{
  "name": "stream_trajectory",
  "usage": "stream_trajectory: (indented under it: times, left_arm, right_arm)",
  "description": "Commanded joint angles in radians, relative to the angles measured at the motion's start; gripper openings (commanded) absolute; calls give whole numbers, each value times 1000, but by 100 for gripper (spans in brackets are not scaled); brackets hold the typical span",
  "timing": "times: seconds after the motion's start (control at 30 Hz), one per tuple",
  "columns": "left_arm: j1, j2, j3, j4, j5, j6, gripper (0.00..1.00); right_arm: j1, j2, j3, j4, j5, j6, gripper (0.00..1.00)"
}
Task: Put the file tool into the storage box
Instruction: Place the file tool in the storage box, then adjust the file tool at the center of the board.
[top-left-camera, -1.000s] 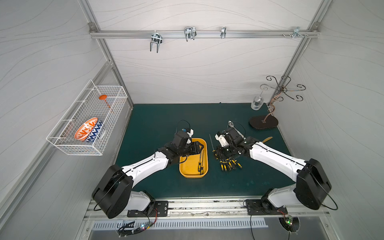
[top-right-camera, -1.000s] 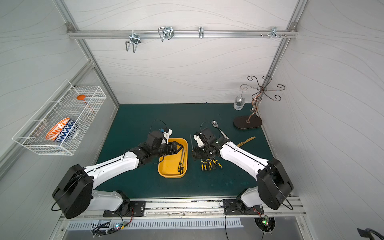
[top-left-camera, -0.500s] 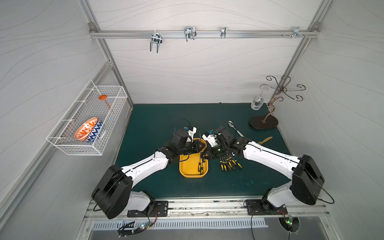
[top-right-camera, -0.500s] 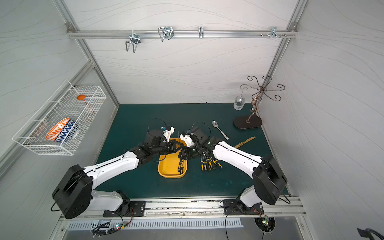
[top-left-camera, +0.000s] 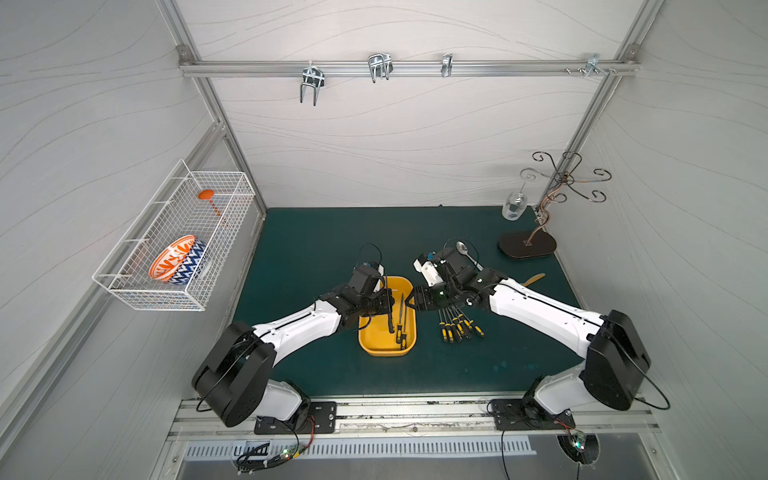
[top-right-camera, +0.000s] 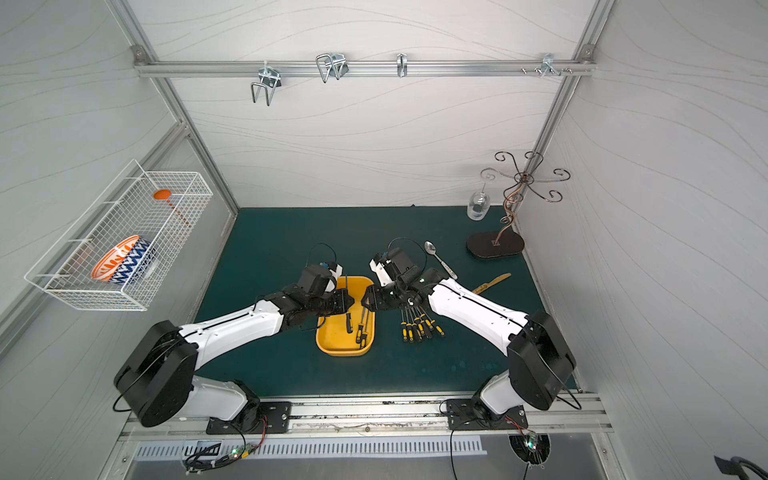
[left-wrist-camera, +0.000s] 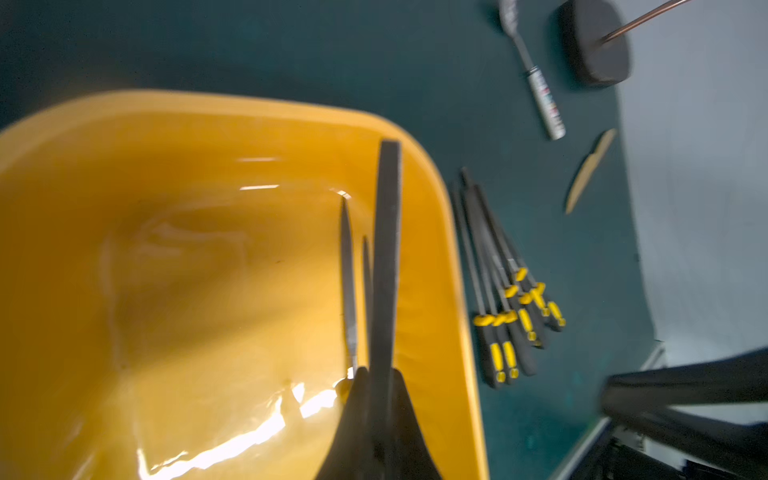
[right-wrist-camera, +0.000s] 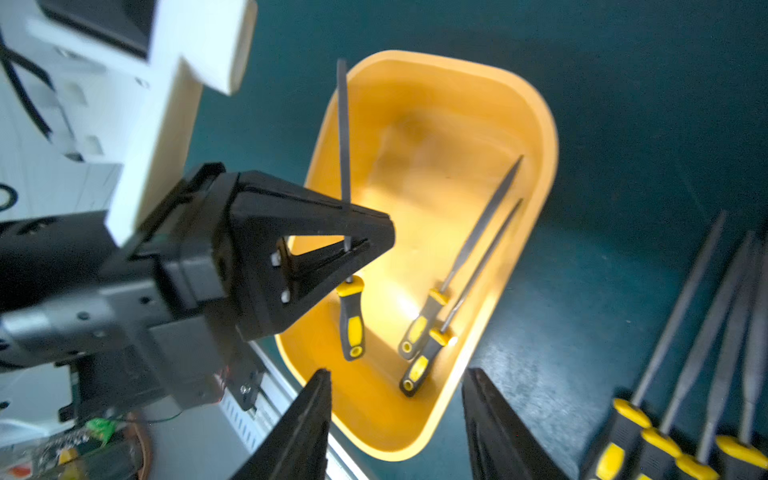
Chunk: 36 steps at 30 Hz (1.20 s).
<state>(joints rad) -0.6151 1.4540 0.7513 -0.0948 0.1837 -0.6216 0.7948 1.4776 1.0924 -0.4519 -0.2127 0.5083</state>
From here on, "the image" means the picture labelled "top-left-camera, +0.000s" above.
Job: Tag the small metal hook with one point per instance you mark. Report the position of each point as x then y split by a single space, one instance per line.
446 65

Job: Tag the blue patterned bowl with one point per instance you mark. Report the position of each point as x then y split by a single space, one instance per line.
193 266

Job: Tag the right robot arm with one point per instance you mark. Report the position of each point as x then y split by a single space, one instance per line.
614 361

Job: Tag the white wire basket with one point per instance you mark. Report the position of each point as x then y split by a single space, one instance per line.
173 212

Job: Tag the copper hook stand black base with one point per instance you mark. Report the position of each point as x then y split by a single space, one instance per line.
538 243

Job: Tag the wooden knife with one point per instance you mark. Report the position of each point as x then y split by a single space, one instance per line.
533 279

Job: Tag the aluminium front rail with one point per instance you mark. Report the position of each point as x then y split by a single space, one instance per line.
413 416

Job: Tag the white vent strip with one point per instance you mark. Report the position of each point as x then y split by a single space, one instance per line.
367 448

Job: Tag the metal double hook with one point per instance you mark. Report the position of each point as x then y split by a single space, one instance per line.
313 80

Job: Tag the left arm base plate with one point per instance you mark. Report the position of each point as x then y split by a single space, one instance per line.
312 416

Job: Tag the clear glass jar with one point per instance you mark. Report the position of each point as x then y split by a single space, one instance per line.
514 206

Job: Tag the aluminium top rail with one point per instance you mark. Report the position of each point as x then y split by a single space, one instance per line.
402 68

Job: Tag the yellow plastic storage tray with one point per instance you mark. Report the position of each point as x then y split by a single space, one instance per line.
376 340

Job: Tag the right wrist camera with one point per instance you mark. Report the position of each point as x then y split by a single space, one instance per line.
447 267

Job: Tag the orange spoon in basket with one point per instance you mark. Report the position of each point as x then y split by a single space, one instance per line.
207 195

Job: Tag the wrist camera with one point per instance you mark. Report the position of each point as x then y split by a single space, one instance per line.
447 267
366 279

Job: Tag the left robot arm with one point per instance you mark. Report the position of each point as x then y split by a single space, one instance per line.
235 380

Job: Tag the metal spoon white handle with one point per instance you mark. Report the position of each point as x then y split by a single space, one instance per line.
462 248

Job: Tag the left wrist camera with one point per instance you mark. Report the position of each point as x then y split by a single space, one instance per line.
366 279

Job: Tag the metal loop hook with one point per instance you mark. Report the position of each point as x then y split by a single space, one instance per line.
380 66

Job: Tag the aluminium rail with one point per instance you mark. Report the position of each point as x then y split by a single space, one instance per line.
413 416
402 68

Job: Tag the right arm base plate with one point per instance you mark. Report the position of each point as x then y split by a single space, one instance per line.
510 414

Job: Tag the orange patterned bowl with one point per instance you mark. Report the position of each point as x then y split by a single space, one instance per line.
166 263

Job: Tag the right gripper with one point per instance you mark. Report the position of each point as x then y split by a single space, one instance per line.
429 297

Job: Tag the metal clamp hook right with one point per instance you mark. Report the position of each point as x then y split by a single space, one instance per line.
592 67

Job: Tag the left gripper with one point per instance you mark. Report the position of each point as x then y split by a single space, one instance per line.
381 301

